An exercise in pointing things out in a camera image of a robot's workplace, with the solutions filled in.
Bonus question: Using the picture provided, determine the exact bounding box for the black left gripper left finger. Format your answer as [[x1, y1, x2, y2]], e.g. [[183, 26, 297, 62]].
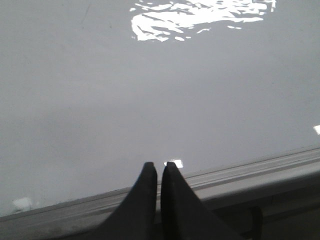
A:
[[86, 162, 158, 240]]

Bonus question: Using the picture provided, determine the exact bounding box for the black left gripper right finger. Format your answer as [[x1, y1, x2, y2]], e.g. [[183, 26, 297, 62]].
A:
[[161, 162, 243, 240]]

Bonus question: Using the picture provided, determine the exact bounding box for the white whiteboard with metal frame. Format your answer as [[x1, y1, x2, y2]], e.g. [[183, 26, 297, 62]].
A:
[[0, 0, 320, 240]]

